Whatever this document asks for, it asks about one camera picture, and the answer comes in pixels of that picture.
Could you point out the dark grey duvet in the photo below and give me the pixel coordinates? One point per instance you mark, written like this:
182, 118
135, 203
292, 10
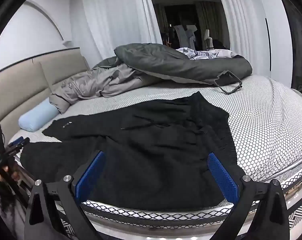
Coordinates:
178, 65

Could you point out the beige patterned drape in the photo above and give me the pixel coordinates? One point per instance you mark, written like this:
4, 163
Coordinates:
213, 22

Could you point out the bed with honeycomb cover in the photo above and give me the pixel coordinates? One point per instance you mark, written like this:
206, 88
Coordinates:
266, 120

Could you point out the person's left hand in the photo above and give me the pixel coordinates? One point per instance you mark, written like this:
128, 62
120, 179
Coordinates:
11, 173

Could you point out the light blue bolster pillow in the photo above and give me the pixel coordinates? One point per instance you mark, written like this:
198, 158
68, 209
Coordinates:
36, 117

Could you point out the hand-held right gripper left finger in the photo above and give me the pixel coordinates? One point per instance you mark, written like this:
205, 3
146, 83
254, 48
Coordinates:
91, 175

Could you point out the black white patterned rug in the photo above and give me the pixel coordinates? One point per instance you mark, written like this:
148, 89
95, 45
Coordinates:
299, 215

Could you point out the black pants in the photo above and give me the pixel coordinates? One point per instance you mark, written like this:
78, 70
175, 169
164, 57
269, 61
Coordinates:
153, 155

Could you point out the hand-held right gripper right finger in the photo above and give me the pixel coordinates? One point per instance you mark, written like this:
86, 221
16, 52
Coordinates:
222, 177

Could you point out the beige padded headboard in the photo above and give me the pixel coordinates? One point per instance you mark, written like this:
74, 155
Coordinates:
16, 85

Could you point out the striped white grey bedding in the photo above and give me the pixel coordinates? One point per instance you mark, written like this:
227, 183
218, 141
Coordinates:
206, 53

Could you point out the white curtain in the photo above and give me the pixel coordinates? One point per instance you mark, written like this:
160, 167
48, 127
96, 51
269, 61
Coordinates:
111, 17
243, 30

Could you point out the beige grey blanket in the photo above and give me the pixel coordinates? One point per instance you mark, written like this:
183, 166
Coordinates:
98, 82

